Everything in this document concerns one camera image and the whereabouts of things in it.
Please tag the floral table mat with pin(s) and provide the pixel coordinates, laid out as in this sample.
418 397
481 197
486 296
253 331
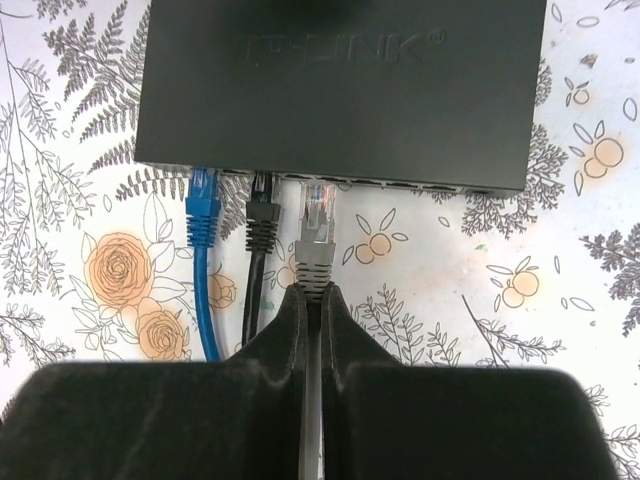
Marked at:
95 264

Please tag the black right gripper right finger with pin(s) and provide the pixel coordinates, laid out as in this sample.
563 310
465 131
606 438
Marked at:
385 420

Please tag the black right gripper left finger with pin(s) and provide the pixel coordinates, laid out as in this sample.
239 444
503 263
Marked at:
235 419

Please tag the black network switch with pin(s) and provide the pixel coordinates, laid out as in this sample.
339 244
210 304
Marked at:
408 94

